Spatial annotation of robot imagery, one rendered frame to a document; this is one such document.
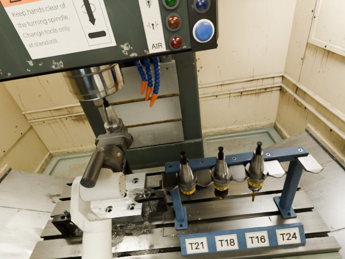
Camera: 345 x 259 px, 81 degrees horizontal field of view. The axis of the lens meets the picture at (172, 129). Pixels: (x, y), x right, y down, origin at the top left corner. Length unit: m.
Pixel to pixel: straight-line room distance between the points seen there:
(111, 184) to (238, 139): 1.43
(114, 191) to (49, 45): 0.33
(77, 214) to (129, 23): 0.43
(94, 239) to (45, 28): 0.43
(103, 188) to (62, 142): 1.52
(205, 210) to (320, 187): 0.61
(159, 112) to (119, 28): 0.83
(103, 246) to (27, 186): 1.21
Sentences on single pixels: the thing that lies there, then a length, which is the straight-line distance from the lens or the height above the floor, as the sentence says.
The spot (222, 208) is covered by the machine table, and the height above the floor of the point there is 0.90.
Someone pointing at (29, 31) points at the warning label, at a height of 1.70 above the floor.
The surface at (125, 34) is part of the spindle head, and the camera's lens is 0.39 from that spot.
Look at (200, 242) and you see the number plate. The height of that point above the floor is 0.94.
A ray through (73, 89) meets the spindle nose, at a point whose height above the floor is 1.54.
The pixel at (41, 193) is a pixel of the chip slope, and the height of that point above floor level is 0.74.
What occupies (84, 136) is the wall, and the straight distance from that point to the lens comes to 1.90.
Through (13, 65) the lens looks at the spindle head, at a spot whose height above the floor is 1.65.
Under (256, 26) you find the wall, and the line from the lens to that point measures 1.53.
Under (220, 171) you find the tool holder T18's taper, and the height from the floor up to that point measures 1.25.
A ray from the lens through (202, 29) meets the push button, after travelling 0.37.
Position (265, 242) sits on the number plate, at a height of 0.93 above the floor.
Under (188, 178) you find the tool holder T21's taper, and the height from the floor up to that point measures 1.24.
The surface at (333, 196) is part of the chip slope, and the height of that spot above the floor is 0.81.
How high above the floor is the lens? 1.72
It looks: 35 degrees down
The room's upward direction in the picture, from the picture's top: 10 degrees counter-clockwise
